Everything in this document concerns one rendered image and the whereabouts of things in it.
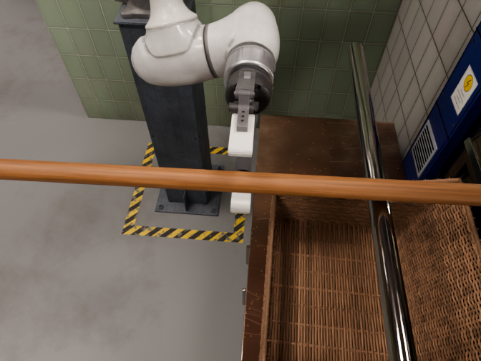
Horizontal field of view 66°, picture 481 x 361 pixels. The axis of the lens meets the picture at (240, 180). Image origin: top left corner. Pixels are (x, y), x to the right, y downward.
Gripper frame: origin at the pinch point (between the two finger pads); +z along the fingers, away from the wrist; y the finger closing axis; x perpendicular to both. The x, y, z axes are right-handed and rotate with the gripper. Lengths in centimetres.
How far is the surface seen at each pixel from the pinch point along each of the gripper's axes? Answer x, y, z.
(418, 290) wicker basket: -47, 55, -7
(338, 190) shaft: -13.3, -0.9, 1.4
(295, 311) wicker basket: -15, 61, -1
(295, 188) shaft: -7.6, -0.8, 1.4
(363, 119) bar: -19.4, 2.2, -15.4
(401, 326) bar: -19.6, 1.9, 17.8
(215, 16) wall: 20, 50, -126
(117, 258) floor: 60, 119, -38
